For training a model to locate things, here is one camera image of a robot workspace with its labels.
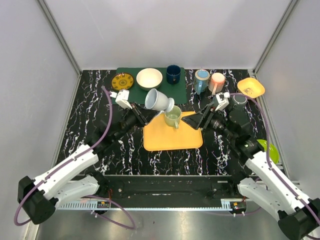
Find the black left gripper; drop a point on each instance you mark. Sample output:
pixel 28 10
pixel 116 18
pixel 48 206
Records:
pixel 139 115

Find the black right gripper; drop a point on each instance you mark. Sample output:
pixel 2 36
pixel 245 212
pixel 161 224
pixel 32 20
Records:
pixel 202 119

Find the light blue mug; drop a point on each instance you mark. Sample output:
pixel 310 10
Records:
pixel 158 101

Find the light green mug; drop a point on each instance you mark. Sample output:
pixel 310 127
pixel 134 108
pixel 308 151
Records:
pixel 173 117

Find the pink mug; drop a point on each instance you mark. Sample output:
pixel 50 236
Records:
pixel 216 83

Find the orange and blue mug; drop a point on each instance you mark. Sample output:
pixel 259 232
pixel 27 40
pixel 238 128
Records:
pixel 201 80

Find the dark teal mug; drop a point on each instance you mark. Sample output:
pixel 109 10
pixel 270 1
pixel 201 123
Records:
pixel 237 102

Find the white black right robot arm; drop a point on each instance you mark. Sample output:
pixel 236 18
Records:
pixel 297 215

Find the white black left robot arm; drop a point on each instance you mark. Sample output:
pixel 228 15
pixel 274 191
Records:
pixel 42 195

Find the navy blue mug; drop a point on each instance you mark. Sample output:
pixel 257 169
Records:
pixel 173 74

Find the yellow serving tray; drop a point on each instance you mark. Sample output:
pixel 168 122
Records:
pixel 158 136

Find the dark green placemat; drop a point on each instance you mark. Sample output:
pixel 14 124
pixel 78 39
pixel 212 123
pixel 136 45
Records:
pixel 176 91

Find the white bowl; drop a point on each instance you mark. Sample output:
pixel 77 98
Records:
pixel 149 78

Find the yellow patterned plate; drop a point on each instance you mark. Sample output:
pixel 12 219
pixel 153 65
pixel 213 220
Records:
pixel 122 81

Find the yellow square dish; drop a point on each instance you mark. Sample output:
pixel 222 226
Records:
pixel 251 87

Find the lime green plate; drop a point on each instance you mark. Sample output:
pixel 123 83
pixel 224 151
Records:
pixel 273 152

